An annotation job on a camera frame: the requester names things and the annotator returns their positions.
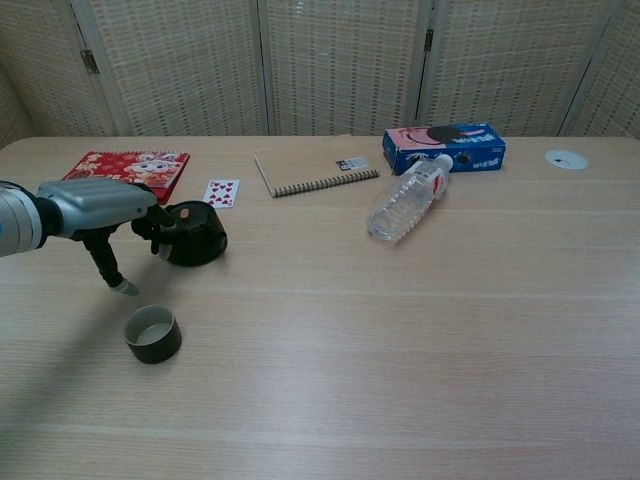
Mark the red 2025 desk calendar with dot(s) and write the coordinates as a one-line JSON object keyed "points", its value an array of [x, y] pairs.
{"points": [[115, 167]]}

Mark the black teapot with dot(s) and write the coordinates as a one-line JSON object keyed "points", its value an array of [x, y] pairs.
{"points": [[200, 242]]}

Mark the brown spiral notebook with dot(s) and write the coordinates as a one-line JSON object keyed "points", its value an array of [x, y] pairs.
{"points": [[305, 165]]}

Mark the hearts playing card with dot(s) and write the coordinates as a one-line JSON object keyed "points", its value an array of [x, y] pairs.
{"points": [[220, 194]]}

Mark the bamboo folding screen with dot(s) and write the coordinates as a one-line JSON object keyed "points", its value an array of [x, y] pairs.
{"points": [[340, 65]]}

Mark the blue cookie box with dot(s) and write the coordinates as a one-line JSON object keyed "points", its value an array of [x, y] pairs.
{"points": [[480, 155]]}

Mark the clear plastic water bottle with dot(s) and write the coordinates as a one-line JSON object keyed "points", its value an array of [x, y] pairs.
{"points": [[405, 205]]}

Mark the small metal cup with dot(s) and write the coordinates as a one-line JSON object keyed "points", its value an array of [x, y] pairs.
{"points": [[160, 350]]}

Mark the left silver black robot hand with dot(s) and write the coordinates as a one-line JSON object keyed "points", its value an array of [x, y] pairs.
{"points": [[95, 200]]}

